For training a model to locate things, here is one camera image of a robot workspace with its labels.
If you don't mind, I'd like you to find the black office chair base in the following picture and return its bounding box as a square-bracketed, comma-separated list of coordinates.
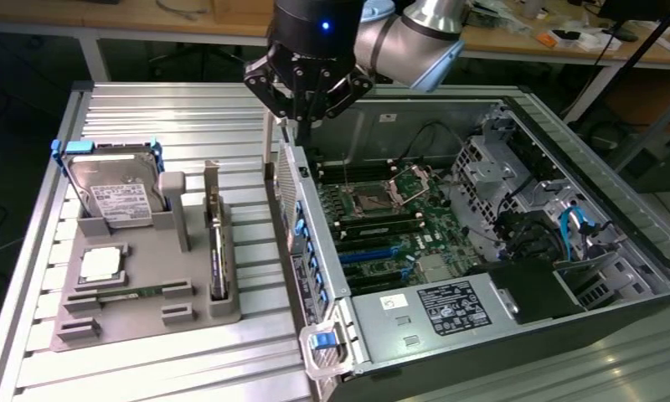
[148, 41, 261, 81]

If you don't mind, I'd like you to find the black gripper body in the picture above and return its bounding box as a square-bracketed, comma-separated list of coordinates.
[266, 0, 365, 80]

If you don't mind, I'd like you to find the silver chipset heatsink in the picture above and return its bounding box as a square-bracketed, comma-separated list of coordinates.
[416, 255, 460, 282]

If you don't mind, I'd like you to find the CPU socket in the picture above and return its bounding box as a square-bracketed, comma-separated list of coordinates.
[349, 183, 396, 213]

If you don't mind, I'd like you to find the green RAM stick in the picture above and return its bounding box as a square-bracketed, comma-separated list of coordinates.
[69, 286, 190, 301]

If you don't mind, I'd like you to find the silver CPU chip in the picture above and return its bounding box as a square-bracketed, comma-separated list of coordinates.
[80, 249, 125, 282]

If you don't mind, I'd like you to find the green motherboard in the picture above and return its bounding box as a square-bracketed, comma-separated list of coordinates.
[314, 161, 481, 294]

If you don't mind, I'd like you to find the low-profile Nvidia graphics card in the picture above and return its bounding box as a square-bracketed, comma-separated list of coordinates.
[202, 159, 232, 302]

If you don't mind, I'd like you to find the grey power supply unit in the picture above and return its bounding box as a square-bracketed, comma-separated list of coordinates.
[349, 274, 521, 363]

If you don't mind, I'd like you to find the blue data wire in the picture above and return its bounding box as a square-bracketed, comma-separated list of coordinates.
[557, 199, 593, 263]

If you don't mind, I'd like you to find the metal disk bay cage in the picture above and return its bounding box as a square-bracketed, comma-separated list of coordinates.
[452, 112, 577, 263]

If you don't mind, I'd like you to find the dark equipment box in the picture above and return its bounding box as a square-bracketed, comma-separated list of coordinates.
[618, 133, 670, 194]

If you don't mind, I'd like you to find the open black PC case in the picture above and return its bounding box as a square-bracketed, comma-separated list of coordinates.
[261, 94, 670, 402]

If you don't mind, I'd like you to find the grey coiled cable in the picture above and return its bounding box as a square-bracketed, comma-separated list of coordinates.
[156, 0, 209, 14]

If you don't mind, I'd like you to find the metal socket cover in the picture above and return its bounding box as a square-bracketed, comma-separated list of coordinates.
[388, 165, 434, 206]

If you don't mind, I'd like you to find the hard disk with blue carrier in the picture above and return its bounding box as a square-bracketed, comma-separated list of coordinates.
[50, 136, 166, 230]

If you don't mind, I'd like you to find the wooden desk with white legs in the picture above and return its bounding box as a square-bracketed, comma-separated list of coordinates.
[457, 0, 670, 122]
[0, 0, 280, 83]

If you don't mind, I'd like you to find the blue expansion slot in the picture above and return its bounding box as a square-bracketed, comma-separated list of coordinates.
[340, 246, 401, 265]

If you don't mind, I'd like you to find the grey plastic parts rack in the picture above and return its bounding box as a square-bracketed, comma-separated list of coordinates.
[49, 170, 241, 353]

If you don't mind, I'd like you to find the black monitor stand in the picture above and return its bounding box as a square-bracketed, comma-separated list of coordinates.
[601, 16, 642, 42]

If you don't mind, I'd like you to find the black tripod pole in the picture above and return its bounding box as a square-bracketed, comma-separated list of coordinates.
[557, 16, 670, 122]

